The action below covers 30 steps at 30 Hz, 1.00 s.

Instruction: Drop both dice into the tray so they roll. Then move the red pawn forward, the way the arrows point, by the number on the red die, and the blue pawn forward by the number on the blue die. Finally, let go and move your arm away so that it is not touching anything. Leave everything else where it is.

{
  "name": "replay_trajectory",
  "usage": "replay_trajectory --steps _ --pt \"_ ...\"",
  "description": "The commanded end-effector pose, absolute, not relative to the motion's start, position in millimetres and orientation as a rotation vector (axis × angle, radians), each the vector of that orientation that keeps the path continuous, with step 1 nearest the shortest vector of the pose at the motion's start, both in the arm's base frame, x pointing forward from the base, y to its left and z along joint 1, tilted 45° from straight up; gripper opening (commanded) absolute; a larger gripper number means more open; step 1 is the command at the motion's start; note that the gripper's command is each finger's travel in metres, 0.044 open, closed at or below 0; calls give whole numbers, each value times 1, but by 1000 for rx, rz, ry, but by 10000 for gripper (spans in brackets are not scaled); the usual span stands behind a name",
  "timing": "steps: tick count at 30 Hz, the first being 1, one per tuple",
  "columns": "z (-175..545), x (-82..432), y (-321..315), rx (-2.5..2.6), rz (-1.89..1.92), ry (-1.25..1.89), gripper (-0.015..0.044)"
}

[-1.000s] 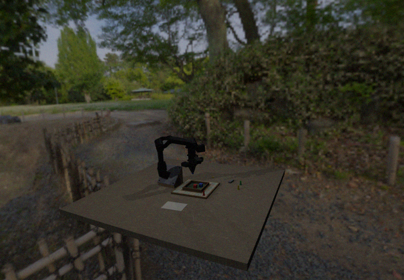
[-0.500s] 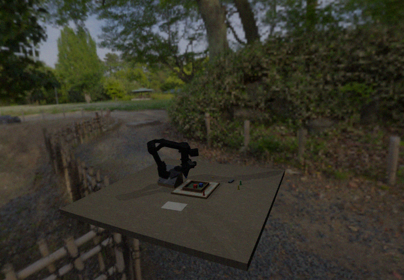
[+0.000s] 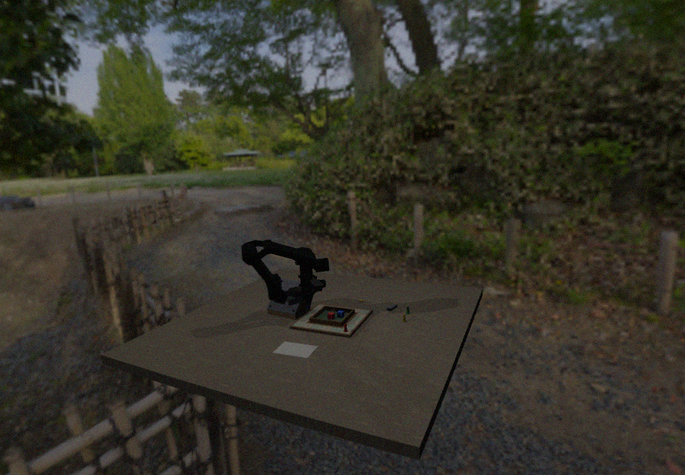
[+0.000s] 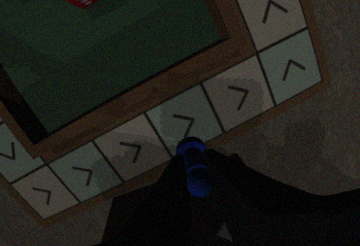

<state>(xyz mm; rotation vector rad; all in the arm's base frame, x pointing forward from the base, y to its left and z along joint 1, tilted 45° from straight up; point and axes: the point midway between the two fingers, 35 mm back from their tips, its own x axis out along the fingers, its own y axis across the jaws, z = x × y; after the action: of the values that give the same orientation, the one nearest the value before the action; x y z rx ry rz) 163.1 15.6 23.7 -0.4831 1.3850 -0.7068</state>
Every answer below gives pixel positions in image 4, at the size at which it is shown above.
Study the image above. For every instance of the blue pawn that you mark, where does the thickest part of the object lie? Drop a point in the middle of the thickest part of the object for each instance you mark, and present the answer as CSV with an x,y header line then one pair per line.
x,y
200,181

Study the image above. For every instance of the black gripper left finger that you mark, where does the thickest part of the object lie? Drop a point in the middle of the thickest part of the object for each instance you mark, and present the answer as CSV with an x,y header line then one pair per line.
x,y
164,218

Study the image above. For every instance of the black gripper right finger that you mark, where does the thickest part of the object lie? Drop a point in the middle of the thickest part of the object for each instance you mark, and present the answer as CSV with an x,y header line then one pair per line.
x,y
260,211

